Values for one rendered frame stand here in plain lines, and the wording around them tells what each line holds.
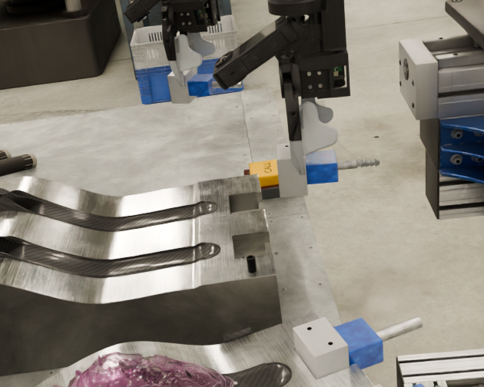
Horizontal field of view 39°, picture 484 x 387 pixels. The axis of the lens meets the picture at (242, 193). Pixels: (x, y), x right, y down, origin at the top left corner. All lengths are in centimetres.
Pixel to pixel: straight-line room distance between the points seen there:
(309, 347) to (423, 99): 52
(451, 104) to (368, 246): 141
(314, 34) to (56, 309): 43
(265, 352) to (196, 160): 63
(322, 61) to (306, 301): 29
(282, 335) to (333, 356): 8
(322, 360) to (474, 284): 163
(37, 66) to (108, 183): 362
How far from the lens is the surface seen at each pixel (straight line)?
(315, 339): 69
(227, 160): 127
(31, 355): 85
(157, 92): 406
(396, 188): 283
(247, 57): 83
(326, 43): 83
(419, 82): 108
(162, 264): 84
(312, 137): 85
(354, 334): 72
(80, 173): 133
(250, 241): 86
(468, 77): 109
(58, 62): 481
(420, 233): 253
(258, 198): 95
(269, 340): 74
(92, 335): 82
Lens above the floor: 132
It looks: 27 degrees down
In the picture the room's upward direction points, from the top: 8 degrees counter-clockwise
